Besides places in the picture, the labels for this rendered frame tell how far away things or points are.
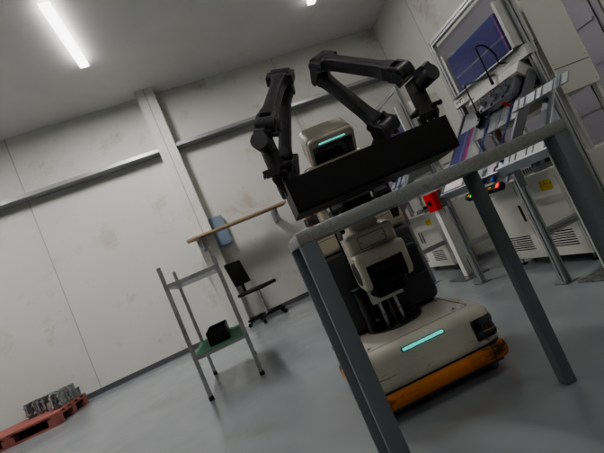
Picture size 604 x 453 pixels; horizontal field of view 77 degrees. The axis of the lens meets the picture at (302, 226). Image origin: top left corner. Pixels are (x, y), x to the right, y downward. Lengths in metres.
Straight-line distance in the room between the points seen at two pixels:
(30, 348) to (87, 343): 0.82
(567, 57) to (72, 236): 6.80
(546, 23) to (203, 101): 5.78
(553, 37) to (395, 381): 2.40
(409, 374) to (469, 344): 0.27
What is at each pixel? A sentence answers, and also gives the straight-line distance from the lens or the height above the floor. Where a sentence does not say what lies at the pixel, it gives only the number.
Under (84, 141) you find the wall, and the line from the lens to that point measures 7.67.
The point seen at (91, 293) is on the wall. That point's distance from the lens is 7.18.
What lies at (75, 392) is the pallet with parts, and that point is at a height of 0.24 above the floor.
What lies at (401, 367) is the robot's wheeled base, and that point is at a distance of 1.63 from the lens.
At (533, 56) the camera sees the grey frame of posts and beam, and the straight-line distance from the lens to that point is 2.94.
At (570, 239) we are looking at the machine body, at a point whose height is 0.16.
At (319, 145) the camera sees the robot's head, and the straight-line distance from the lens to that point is 1.61.
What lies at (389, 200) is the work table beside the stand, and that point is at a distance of 0.89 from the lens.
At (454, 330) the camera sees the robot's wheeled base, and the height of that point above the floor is 0.23.
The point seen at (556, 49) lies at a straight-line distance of 3.14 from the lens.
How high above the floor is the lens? 0.76
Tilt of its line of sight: 4 degrees up
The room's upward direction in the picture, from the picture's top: 24 degrees counter-clockwise
